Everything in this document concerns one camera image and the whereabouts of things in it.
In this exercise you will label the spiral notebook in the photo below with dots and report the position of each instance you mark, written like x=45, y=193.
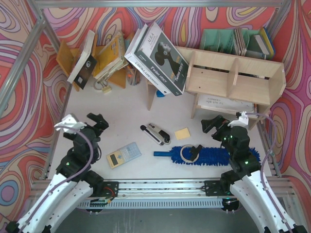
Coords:
x=225, y=105

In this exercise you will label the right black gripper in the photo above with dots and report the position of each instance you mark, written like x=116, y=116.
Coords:
x=216, y=128

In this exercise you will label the light wooden bookshelf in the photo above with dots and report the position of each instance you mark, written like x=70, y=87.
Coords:
x=261, y=82

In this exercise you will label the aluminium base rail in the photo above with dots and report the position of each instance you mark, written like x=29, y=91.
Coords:
x=156, y=194

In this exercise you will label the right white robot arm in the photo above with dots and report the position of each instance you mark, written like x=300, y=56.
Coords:
x=246, y=180

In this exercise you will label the yellow sticky note pad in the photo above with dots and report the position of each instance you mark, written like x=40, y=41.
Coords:
x=182, y=134

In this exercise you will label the brass padlock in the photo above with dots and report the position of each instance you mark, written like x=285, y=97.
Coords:
x=102, y=86

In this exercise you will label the blue yellow book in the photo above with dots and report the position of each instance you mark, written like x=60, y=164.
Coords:
x=268, y=42

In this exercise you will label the green desk organizer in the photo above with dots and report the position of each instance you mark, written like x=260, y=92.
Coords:
x=223, y=41

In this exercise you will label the Twins story book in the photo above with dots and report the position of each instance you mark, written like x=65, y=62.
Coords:
x=158, y=54

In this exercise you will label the masking tape roll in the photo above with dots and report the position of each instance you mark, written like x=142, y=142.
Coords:
x=194, y=153

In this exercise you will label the yellow calculator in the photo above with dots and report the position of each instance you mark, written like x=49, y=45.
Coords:
x=123, y=155

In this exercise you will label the blue microfiber duster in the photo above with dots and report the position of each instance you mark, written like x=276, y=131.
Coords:
x=208, y=156

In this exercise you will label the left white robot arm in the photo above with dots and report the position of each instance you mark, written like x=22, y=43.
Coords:
x=73, y=181

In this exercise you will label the beige black stapler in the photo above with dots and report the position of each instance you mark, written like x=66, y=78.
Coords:
x=160, y=133

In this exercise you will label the white Czekolada book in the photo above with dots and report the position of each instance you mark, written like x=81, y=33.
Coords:
x=138, y=64

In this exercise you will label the black white paperback book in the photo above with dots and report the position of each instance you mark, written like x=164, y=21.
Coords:
x=83, y=62

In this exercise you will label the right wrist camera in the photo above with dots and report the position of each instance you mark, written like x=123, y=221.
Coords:
x=242, y=120

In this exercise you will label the yellow wooden book stand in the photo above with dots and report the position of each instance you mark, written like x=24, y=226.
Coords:
x=65, y=60

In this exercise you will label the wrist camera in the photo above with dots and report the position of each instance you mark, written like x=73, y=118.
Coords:
x=69, y=124
x=242, y=120

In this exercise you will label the stack of yellow books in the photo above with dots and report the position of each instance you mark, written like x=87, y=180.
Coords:
x=110, y=59

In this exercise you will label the brown notebooks in organizer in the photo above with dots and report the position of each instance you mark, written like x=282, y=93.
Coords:
x=240, y=41

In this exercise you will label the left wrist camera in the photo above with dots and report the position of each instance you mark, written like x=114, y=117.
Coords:
x=69, y=124

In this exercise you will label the pens in cup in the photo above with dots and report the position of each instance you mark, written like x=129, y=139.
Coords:
x=132, y=75

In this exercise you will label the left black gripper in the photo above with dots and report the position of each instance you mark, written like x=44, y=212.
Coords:
x=95, y=124

